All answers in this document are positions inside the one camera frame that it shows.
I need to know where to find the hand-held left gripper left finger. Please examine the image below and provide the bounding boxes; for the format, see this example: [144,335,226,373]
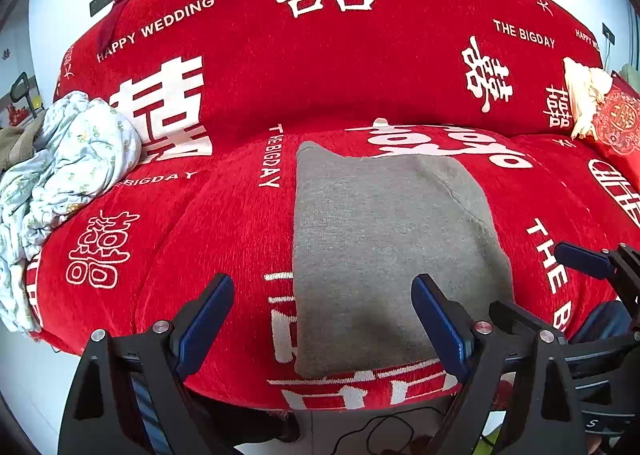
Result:
[57,273,236,455]

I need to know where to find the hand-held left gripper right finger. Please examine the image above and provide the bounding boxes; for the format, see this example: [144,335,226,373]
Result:
[411,274,588,455]

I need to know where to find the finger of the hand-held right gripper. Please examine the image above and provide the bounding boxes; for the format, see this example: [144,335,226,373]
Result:
[489,300,568,342]
[555,241,640,316]

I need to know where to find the grey knit sweater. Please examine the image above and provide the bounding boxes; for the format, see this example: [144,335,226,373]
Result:
[292,141,516,380]

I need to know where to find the person's blue jeans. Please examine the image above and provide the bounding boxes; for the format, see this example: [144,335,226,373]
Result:
[569,301,633,343]

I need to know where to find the red embroidered pillow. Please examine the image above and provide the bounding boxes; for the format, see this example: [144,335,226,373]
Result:
[592,72,640,156]

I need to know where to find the cream cloth on sofa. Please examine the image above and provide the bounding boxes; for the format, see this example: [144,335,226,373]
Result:
[563,57,615,139]

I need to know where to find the light blue floral blanket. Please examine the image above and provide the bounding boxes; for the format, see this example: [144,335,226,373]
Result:
[0,91,143,334]

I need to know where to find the red printed sofa cover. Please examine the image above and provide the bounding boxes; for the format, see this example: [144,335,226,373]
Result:
[27,0,640,411]

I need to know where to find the olive cloth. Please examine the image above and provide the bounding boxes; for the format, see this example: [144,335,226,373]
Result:
[0,117,46,172]

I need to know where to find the black chair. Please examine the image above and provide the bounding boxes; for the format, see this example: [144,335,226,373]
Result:
[9,72,32,112]

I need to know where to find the black cable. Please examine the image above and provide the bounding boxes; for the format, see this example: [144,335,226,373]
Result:
[357,407,453,455]

